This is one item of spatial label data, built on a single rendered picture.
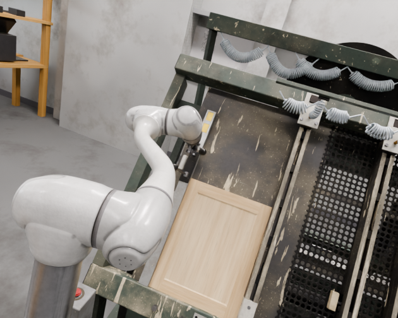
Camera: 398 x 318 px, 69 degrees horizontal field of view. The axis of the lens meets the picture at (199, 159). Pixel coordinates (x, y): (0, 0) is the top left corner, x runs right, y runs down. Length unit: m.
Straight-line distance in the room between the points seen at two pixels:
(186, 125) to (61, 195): 0.53
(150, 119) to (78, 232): 0.55
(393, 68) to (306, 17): 2.62
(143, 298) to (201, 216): 0.47
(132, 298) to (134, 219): 0.96
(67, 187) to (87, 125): 4.79
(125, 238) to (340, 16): 4.30
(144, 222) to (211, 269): 0.93
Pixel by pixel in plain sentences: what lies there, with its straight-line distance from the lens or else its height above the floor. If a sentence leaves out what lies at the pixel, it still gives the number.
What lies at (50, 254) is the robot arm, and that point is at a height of 1.55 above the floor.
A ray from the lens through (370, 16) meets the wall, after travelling 4.66.
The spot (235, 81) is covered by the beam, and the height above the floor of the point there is 1.86.
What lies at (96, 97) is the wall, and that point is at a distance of 5.22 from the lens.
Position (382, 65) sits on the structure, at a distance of 2.11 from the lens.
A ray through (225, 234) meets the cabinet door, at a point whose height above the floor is 1.19.
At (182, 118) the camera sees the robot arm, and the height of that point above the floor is 1.75.
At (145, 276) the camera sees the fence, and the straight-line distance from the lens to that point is 1.53.
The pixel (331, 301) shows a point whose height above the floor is 1.11.
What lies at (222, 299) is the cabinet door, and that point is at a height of 0.95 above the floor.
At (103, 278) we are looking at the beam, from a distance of 1.58.
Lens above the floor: 2.02
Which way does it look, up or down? 22 degrees down
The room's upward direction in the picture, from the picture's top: 15 degrees clockwise
